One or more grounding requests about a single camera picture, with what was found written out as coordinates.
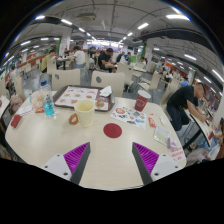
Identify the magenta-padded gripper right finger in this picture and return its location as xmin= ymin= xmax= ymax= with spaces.
xmin=131 ymin=142 xmax=184 ymax=186

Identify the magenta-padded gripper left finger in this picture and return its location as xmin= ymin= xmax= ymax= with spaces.
xmin=42 ymin=142 xmax=92 ymax=185

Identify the clear bottle with blue cap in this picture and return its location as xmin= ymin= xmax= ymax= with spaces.
xmin=39 ymin=80 xmax=57 ymax=118

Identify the clear wrapped leaflet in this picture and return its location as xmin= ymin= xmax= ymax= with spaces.
xmin=153 ymin=125 xmax=172 ymax=148

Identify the white table sign, red print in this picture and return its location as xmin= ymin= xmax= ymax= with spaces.
xmin=169 ymin=146 xmax=186 ymax=163

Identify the small red sauce packet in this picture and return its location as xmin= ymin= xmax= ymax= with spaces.
xmin=147 ymin=116 xmax=157 ymax=128

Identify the flat round red coaster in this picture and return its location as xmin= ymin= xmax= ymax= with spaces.
xmin=103 ymin=122 xmax=123 ymax=139

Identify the colourful sticker sheet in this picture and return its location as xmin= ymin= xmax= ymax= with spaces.
xmin=110 ymin=104 xmax=148 ymax=130

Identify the red paper cup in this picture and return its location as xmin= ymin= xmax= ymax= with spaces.
xmin=134 ymin=89 xmax=152 ymax=113

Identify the brown tray with paper liner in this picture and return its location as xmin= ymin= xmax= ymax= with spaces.
xmin=53 ymin=84 xmax=116 ymax=113

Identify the person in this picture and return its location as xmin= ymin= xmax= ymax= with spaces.
xmin=166 ymin=82 xmax=208 ymax=132
xmin=71 ymin=45 xmax=87 ymax=69
xmin=97 ymin=48 xmax=118 ymax=73
xmin=40 ymin=49 xmax=57 ymax=73

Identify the clear bag with fried food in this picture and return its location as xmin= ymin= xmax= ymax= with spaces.
xmin=29 ymin=91 xmax=46 ymax=114

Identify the white printed card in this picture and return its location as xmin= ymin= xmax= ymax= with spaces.
xmin=15 ymin=104 xmax=34 ymax=117

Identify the red wallet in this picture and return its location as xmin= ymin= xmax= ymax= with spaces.
xmin=10 ymin=114 xmax=23 ymax=129

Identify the white paper napkin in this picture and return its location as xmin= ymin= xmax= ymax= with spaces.
xmin=99 ymin=85 xmax=113 ymax=98

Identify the far beige chairs group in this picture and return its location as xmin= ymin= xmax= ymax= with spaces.
xmin=116 ymin=61 xmax=183 ymax=108

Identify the beige chair with round hole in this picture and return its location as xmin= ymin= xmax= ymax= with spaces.
xmin=90 ymin=70 xmax=126 ymax=98
xmin=51 ymin=68 xmax=82 ymax=92

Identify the pink backpack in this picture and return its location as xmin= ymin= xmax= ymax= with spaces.
xmin=9 ymin=94 xmax=24 ymax=113

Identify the ceiling strip lights group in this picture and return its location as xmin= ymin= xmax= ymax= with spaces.
xmin=3 ymin=13 xmax=224 ymax=84

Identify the ceiling air conditioner unit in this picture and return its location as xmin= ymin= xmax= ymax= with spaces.
xmin=77 ymin=12 xmax=98 ymax=23

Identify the cream mug with brown handle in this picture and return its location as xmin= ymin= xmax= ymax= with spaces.
xmin=68 ymin=99 xmax=96 ymax=128

